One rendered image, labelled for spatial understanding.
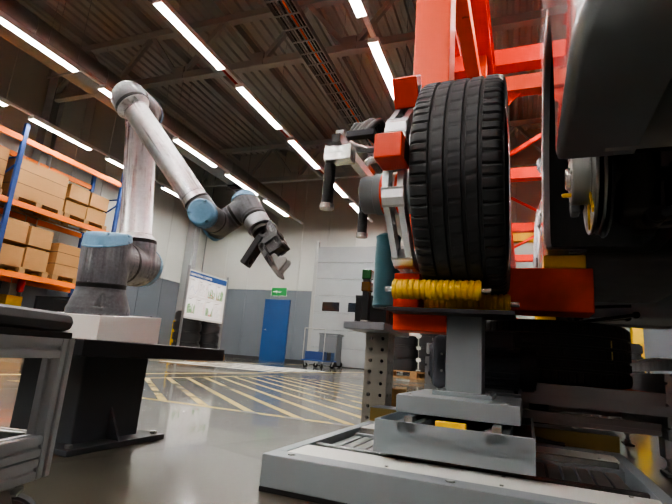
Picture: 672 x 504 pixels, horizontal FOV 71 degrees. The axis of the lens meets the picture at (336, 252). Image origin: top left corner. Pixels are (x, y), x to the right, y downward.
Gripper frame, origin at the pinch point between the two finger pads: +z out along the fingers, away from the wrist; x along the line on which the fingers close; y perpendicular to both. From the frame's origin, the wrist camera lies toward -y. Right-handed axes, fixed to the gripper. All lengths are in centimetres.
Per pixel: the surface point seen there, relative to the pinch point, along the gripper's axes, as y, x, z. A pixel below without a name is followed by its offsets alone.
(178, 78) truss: -129, 539, -847
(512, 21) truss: 425, 531, -438
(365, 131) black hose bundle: 49, -19, -14
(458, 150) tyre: 63, -30, 15
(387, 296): 25.7, 15.2, 21.2
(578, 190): 86, -6, 34
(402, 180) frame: 48, -23, 9
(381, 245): 33.7, 13.2, 5.2
